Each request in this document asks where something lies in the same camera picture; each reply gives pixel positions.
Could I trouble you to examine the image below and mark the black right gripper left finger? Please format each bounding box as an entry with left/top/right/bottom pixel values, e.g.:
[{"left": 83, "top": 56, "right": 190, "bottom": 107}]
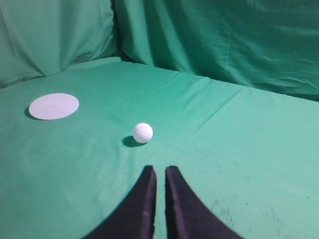
[{"left": 86, "top": 165, "right": 157, "bottom": 239}]

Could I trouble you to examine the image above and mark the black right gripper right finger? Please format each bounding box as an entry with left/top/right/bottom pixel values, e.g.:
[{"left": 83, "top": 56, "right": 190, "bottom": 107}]
[{"left": 165, "top": 166, "right": 241, "bottom": 239}]

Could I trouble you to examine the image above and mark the white dimpled golf ball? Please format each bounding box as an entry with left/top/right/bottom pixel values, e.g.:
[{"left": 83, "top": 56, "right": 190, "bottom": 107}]
[{"left": 133, "top": 122, "right": 153, "bottom": 143}]

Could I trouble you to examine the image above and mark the white round flat plate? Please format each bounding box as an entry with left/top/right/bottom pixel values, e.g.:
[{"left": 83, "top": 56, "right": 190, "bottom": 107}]
[{"left": 28, "top": 93, "right": 79, "bottom": 120}]

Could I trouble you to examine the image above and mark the green table cloth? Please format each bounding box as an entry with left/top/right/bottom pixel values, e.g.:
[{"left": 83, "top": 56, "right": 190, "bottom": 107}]
[{"left": 0, "top": 59, "right": 319, "bottom": 239}]

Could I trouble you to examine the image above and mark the green backdrop cloth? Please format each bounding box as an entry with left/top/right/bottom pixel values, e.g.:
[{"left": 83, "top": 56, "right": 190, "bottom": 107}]
[{"left": 0, "top": 0, "right": 319, "bottom": 101}]

